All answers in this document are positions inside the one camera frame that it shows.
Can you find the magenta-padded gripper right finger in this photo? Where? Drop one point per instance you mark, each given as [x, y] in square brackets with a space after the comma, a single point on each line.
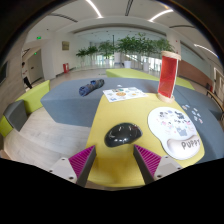
[148, 161]

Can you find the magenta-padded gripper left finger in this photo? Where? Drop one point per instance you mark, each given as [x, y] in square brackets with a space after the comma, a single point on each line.
[81, 161]

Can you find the black computer mouse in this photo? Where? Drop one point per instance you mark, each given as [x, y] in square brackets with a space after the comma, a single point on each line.
[121, 135]

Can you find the white printed mouse pad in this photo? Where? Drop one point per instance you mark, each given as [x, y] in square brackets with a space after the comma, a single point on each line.
[173, 128]

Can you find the white sticker sheet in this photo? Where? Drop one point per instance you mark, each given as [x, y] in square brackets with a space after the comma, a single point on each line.
[121, 94]

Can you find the dark blue folded umbrella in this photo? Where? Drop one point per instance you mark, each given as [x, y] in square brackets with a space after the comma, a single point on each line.
[90, 87]

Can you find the yellow-green upholstered bench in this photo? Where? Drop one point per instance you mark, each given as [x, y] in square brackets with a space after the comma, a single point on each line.
[33, 96]
[130, 73]

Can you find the grey seat block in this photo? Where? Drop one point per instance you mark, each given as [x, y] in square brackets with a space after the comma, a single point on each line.
[15, 115]

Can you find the red column with wooden ends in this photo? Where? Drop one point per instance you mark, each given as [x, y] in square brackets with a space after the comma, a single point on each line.
[167, 76]

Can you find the dark framed chair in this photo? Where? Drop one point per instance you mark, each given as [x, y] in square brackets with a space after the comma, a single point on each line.
[215, 98]

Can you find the red fire extinguisher box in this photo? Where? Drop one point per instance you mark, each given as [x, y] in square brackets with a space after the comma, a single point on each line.
[65, 68]

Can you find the row of potted plants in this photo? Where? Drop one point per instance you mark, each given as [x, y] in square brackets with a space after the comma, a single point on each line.
[131, 45]

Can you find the green exit sign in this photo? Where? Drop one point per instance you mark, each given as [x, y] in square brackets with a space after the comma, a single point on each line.
[38, 37]

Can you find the ceiling light strips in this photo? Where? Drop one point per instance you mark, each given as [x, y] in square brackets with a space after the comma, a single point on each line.
[94, 8]

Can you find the framed wall picture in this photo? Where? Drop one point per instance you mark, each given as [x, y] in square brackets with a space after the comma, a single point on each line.
[65, 45]

